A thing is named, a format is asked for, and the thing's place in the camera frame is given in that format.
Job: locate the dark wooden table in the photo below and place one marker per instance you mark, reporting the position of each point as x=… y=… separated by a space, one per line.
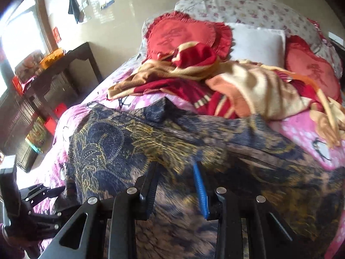
x=20 y=115

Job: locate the red and gold blanket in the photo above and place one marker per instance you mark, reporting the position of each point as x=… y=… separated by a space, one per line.
x=235 y=89

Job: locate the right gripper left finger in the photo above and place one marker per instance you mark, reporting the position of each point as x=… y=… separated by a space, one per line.
x=107 y=225

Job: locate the dark blue gold patterned garment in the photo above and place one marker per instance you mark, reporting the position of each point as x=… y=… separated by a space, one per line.
x=110 y=149

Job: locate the white pillow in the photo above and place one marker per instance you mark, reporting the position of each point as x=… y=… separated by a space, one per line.
x=257 y=44

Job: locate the floral pillow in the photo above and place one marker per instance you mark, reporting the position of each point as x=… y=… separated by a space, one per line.
x=269 y=14

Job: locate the pink penguin blanket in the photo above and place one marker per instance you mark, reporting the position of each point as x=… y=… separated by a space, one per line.
x=299 y=128

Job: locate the dark hanging cloth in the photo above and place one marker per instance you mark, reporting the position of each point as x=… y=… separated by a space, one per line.
x=74 y=10

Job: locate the red box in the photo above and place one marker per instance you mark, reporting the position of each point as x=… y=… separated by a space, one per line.
x=51 y=123

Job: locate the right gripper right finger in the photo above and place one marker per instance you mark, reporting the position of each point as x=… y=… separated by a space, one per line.
x=251 y=224

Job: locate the orange basket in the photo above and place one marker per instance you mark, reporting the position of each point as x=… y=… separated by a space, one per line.
x=52 y=58

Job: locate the floral bed sheet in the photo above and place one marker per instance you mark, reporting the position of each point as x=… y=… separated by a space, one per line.
x=126 y=68

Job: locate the red heart pillow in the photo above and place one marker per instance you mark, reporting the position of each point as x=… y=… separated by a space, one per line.
x=301 y=60
x=170 y=30

